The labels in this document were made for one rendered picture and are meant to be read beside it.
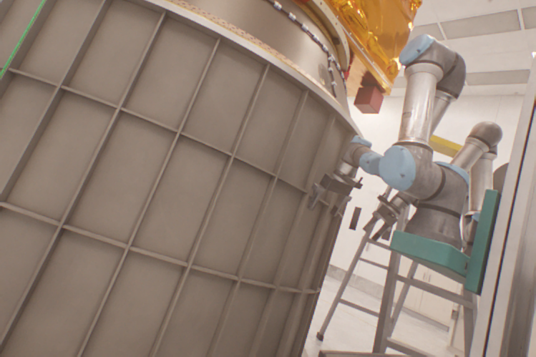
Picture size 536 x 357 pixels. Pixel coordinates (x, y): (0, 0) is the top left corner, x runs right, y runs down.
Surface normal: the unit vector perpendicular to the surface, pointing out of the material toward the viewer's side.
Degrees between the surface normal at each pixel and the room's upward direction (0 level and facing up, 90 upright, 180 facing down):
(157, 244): 90
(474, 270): 90
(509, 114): 90
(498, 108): 90
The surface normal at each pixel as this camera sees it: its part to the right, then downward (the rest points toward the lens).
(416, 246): -0.67, -0.39
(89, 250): 0.23, -0.13
